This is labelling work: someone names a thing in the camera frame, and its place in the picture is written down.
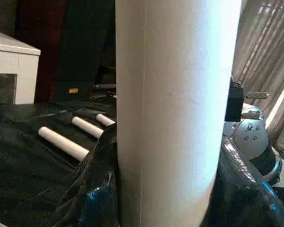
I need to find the grey curtain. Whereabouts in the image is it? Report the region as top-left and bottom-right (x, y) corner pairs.
(231, 0), (284, 164)

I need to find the black speaker with yellow label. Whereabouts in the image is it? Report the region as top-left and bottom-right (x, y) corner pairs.
(53, 0), (116, 100)

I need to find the white cabinet with glass doors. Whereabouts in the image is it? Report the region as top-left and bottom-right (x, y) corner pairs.
(0, 28), (42, 105)

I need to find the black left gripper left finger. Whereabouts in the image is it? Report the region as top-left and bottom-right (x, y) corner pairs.
(53, 122), (121, 227)

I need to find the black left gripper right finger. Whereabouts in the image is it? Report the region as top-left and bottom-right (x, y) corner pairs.
(203, 139), (284, 227)

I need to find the black mat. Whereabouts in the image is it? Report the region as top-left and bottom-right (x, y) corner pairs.
(0, 96), (119, 227)

